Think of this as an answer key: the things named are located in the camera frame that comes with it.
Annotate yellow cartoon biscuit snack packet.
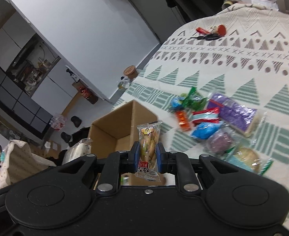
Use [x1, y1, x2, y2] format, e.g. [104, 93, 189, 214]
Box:
[136, 121, 162, 182]

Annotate round purple cake packet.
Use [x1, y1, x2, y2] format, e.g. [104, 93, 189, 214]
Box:
[205, 127, 237, 157]

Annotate green plum candy packet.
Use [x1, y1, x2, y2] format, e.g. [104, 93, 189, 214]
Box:
[182, 87, 207, 111]

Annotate red light-blue snack packet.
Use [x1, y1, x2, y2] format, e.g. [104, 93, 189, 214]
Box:
[191, 107, 219, 125]

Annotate teal beige cookie packet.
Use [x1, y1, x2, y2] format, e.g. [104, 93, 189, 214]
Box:
[226, 146, 273, 176]

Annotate purple white sandwich packet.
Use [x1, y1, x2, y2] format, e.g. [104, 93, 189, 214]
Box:
[206, 92, 266, 138]

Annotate brown cardboard box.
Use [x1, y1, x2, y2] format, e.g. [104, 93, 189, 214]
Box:
[87, 100, 168, 187]

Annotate orange snack packet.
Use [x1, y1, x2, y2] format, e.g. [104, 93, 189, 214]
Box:
[175, 110, 191, 131]

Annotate small blue green snack packet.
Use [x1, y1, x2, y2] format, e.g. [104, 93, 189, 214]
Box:
[169, 96, 186, 111]

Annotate black shoe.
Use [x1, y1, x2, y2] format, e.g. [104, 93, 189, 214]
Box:
[60, 132, 72, 143]
[70, 116, 82, 128]

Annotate red patterned paper bag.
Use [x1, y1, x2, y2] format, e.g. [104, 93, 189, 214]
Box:
[72, 80, 99, 104]

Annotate pink plastic bag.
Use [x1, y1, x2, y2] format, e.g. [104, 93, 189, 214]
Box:
[49, 113, 67, 131]

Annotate jar with cork lid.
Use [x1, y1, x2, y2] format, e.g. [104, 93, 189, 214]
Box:
[123, 65, 138, 80]

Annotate dotted cream cloth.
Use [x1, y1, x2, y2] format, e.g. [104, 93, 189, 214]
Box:
[0, 140, 56, 190]

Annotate black keys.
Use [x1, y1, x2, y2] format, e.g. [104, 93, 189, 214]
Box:
[190, 33, 221, 41]

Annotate patterned white green bedspread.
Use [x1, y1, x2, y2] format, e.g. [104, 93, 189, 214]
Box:
[111, 3, 289, 219]

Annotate red round mushroom charm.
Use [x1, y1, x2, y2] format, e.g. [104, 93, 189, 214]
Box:
[211, 25, 227, 37]

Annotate black white wall cabinet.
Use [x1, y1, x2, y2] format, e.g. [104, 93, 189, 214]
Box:
[0, 0, 77, 140]

